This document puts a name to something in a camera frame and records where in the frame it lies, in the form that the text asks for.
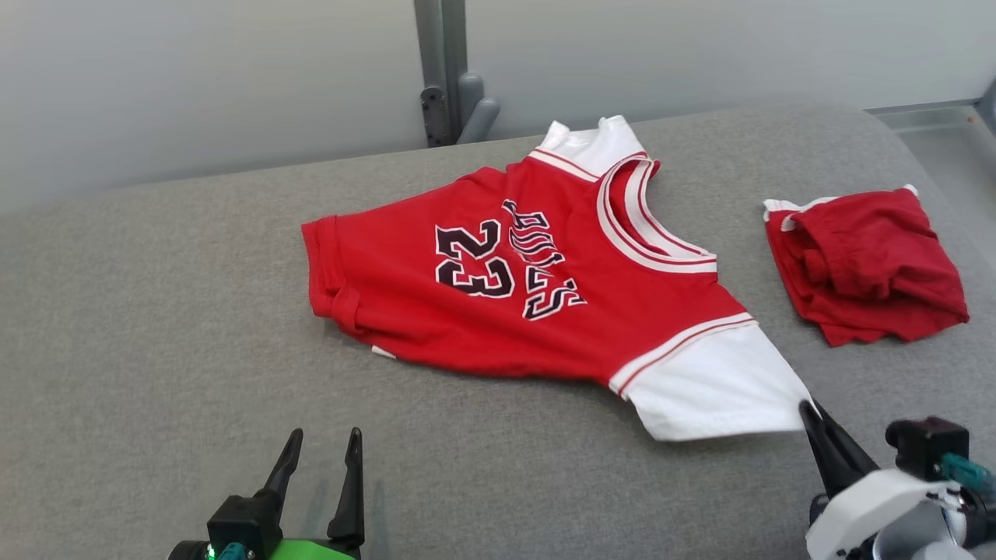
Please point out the red white basketball jersey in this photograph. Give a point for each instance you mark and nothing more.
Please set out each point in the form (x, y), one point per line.
(482, 327)

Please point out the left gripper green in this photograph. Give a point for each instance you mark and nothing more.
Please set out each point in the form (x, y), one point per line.
(311, 551)

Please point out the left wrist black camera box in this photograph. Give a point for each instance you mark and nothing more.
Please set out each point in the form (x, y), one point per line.
(245, 525)

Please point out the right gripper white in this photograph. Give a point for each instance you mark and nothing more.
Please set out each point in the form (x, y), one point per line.
(864, 505)

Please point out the red shorts white trim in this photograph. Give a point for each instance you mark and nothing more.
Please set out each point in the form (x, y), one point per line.
(871, 264)

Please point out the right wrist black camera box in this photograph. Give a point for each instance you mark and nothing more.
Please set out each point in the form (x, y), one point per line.
(926, 447)

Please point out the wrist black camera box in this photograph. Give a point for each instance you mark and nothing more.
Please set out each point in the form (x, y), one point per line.
(245, 525)
(926, 447)

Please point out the grey metal partition post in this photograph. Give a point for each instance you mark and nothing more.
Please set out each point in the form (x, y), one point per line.
(443, 62)

